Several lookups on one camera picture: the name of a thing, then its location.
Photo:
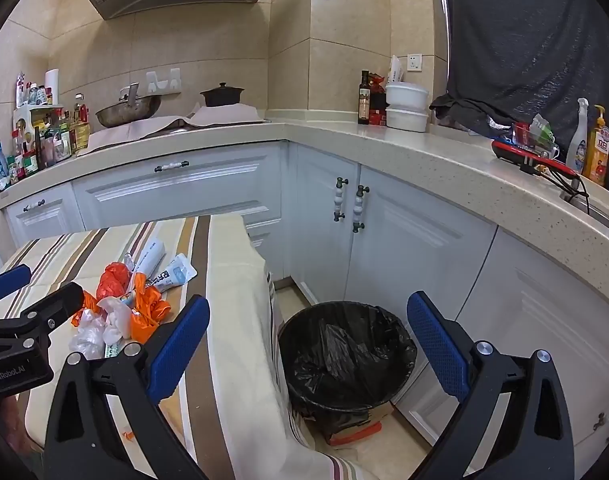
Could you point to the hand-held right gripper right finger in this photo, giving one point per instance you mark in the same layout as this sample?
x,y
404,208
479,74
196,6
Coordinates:
x,y
437,345

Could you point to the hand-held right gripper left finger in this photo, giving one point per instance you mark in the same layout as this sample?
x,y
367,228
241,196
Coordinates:
x,y
179,350

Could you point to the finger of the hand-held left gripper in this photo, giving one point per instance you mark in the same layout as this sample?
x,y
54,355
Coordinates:
x,y
7,280
49,306

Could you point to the small orange plastic scrap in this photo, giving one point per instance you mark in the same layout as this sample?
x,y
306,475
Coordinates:
x,y
84,307

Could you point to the orange plastic bag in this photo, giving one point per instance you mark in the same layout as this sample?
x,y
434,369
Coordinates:
x,y
149,312
114,280

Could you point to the clear plastic bags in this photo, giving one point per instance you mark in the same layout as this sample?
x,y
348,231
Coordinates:
x,y
92,332

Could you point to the green and white wrapper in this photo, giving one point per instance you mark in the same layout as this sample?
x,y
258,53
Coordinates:
x,y
115,351

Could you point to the white and blue packet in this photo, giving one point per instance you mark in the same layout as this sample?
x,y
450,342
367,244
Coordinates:
x,y
177,272

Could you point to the black lined trash bin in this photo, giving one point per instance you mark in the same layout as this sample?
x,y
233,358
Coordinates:
x,y
344,355

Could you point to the person's left forearm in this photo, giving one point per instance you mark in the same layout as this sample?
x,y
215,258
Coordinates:
x,y
17,427

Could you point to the striped tablecloth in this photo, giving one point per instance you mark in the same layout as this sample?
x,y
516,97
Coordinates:
x,y
224,310

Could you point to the small white cabinet door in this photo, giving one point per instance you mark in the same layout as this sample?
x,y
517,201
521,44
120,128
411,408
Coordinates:
x,y
44,222

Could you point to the long white tube packet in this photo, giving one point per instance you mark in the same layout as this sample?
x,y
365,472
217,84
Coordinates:
x,y
149,257

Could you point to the group of condiment bottles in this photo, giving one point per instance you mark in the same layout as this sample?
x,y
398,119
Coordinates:
x,y
44,145

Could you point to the wide white cabinet door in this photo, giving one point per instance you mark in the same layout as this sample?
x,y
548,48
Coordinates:
x,y
184,195

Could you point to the yellow cooking oil bottle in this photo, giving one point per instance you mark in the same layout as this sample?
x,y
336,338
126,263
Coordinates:
x,y
82,130

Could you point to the narrow white cabinet door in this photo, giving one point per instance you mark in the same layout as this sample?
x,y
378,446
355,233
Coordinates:
x,y
319,220

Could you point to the beige stone countertop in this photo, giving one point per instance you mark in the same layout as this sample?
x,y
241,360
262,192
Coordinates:
x,y
434,155

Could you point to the beige cloth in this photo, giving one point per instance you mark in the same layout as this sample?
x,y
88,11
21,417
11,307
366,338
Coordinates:
x,y
134,132
229,115

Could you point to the paper towel roll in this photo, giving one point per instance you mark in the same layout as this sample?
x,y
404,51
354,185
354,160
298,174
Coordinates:
x,y
52,87

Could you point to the red tray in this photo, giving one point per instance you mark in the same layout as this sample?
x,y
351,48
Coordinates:
x,y
509,152

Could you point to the metal wok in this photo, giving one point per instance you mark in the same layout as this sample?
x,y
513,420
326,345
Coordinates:
x,y
129,114

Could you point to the metal sink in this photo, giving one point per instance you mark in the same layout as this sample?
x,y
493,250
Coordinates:
x,y
599,215

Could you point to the white lidded bowl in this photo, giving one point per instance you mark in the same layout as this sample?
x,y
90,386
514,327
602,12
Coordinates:
x,y
407,95
407,120

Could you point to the white spray bottle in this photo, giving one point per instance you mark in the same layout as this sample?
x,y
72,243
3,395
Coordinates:
x,y
577,145

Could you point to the red packet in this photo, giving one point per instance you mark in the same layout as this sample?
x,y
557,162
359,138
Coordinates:
x,y
378,105

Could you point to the yellow dish soap bottle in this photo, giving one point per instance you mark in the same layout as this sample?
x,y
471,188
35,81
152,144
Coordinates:
x,y
597,152

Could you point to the dark glass bottle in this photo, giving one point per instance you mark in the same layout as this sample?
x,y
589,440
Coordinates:
x,y
364,102

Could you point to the black lidded pot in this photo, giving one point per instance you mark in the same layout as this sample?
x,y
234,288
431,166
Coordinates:
x,y
222,96

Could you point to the white paper packet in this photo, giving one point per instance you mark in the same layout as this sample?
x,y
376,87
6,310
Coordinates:
x,y
396,70

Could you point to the dark curtain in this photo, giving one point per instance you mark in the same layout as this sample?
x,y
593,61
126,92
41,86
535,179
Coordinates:
x,y
524,35

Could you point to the white wall holder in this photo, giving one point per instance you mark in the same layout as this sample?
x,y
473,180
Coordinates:
x,y
163,80

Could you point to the white wall outlet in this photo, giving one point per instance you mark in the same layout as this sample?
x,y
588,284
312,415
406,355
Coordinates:
x,y
414,62

